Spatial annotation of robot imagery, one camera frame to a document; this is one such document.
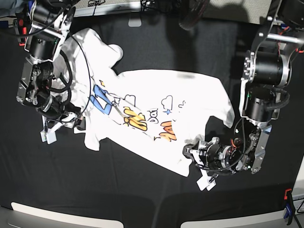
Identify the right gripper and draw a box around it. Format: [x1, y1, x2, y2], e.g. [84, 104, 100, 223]
[39, 107, 85, 144]

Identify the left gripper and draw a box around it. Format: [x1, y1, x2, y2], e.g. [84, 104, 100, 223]
[182, 137, 225, 190]

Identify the white printed t-shirt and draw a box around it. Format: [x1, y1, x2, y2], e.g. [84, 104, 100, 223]
[62, 28, 235, 176]

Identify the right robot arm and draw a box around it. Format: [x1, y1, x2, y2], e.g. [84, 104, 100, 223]
[16, 0, 81, 144]

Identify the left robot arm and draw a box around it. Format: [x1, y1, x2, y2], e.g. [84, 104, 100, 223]
[183, 0, 304, 190]

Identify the black table cloth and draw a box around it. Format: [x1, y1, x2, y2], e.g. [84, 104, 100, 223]
[0, 13, 304, 228]

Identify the red blue clamp near right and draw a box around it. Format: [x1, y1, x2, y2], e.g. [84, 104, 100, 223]
[283, 188, 294, 226]

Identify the red black clamp far left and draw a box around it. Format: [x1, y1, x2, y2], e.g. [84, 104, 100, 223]
[13, 19, 27, 47]

